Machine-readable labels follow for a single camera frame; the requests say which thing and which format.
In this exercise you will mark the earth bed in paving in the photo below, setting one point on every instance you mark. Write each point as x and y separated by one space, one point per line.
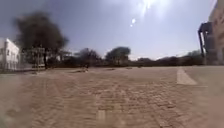
80 70
110 69

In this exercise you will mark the tree with round crown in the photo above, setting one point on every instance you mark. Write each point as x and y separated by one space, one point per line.
118 55

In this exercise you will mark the bare-branched tree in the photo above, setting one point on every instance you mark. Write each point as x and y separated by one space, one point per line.
88 56

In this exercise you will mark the brown brick paved square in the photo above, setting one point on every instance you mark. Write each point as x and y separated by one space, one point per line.
110 100

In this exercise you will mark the row of trees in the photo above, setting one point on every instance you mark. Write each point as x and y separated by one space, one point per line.
160 61

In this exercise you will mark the white painted line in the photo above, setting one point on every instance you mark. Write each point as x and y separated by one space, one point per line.
184 78

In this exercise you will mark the large dark tree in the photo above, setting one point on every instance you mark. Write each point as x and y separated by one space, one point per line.
39 31

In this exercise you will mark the white building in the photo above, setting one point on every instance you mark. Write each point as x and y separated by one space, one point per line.
8 53

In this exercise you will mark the tall pale building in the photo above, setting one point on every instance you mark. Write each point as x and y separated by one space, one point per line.
217 31

